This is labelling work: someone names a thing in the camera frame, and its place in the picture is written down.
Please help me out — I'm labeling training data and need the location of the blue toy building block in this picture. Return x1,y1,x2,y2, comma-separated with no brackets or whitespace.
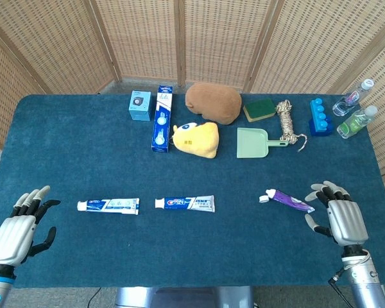
309,98,334,137

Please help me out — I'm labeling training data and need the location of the teal carpet table cover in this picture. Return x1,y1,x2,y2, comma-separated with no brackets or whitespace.
0,93,385,289

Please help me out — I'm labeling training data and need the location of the blue Crest logo toothpaste tube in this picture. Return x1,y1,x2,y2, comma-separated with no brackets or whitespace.
154,194,216,213

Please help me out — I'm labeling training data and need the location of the thin black floor cable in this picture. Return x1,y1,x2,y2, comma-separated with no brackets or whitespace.
87,287,102,308

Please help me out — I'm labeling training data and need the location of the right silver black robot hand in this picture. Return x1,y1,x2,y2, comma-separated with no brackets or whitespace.
304,180,370,248

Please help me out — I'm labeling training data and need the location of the green yellow sponge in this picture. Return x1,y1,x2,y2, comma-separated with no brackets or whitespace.
243,98,276,123

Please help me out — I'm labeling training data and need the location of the clear water bottle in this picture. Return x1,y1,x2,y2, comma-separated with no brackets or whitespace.
332,78,375,117

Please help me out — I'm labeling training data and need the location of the light green plastic dustpan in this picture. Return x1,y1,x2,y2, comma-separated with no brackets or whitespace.
236,127,289,159

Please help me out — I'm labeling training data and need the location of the green liquid plastic bottle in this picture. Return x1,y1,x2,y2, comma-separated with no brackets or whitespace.
336,105,379,139

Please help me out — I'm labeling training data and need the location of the brown plush toy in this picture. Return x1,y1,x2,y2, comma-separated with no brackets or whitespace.
184,81,243,125

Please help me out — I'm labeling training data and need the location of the purple white toothpaste tube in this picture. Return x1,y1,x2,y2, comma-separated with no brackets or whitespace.
259,188,316,214

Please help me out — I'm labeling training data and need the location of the small light blue box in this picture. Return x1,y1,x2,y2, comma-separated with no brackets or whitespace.
128,90,152,122

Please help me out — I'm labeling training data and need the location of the coiled beige rope bundle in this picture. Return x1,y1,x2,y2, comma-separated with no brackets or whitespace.
275,99,308,153

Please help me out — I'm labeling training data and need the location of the yellow plush toy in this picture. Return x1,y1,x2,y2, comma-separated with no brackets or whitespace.
173,121,219,159

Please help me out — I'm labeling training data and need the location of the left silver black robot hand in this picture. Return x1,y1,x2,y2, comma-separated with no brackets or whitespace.
0,185,61,267

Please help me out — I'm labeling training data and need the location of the long blue toothpaste carton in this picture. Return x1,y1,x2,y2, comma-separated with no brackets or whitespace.
151,85,174,153

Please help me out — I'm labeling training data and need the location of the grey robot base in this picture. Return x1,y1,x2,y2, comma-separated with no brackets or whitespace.
115,285,255,308

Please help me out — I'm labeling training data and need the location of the woven wicker folding screen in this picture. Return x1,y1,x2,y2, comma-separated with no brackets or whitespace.
0,0,385,225

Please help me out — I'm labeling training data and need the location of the crumpled blue white toothpaste tube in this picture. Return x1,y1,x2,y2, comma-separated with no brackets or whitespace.
76,198,141,216

